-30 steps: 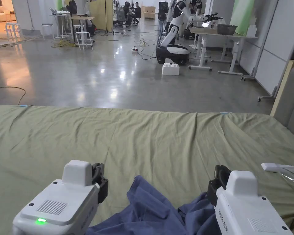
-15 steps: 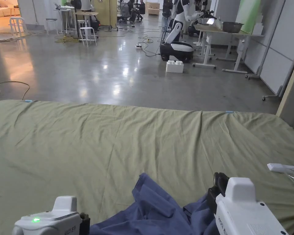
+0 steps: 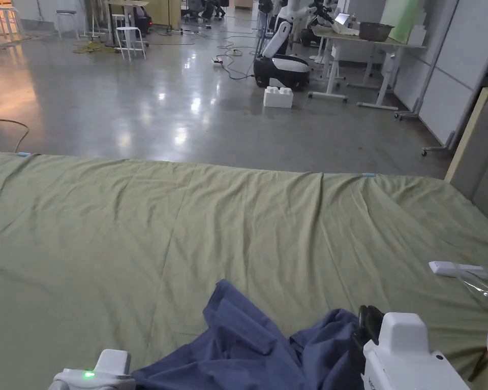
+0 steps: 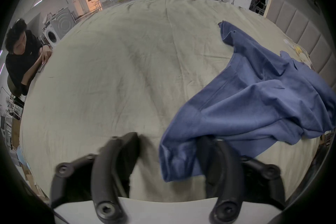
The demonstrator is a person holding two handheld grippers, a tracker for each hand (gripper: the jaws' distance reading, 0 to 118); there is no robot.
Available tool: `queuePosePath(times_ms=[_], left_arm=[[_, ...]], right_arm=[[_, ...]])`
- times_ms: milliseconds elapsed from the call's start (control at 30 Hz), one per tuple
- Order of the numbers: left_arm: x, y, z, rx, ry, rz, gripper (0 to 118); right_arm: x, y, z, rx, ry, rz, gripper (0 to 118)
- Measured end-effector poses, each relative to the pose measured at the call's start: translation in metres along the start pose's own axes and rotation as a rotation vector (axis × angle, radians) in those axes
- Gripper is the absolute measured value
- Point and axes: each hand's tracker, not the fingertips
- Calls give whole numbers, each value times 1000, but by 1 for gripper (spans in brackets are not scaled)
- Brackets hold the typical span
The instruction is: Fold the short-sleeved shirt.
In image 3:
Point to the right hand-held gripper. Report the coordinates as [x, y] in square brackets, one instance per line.
[406, 357]

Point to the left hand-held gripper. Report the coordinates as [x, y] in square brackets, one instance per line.
[101, 371]

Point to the dark blue shirt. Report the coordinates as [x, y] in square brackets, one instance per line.
[244, 345]

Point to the white flat device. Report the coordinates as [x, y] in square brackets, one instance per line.
[455, 269]

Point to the clear plastic bag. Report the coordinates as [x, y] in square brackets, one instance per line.
[486, 292]

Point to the bed with pale green sheet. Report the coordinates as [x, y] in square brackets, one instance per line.
[146, 227]

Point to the grey padded headboard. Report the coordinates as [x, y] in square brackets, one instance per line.
[486, 162]

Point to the white desk with grey basin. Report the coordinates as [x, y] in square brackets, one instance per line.
[362, 53]

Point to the white and black robot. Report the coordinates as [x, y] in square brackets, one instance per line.
[282, 53]

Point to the white power strip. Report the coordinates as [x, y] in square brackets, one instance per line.
[217, 61]

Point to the group of people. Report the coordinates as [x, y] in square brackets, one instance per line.
[203, 9]

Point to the wooden top standing desk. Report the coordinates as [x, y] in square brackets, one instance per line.
[124, 20]

